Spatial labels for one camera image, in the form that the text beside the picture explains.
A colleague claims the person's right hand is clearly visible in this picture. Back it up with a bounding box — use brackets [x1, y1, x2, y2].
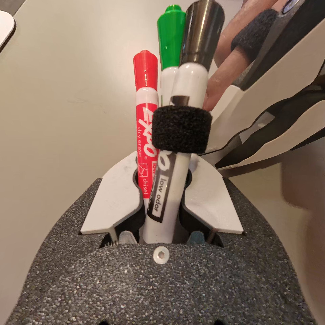
[203, 0, 285, 110]

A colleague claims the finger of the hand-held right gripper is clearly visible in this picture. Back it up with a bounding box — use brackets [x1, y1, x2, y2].
[216, 92, 325, 177]
[205, 32, 325, 154]

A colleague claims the black marker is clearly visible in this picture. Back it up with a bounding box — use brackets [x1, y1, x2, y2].
[141, 0, 225, 243]

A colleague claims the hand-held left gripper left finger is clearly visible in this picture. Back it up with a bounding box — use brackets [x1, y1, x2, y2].
[80, 153, 146, 235]

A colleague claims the red marker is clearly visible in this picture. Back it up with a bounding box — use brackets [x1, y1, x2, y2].
[133, 50, 161, 214]

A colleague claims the black velcro strap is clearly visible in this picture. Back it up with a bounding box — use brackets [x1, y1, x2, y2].
[153, 105, 213, 154]

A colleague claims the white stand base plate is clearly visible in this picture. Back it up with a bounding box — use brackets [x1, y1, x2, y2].
[0, 10, 16, 51]

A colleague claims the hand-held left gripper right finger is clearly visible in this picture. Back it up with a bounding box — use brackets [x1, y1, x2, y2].
[182, 154, 244, 235]

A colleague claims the green marker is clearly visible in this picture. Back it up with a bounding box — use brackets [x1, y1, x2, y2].
[157, 5, 186, 107]

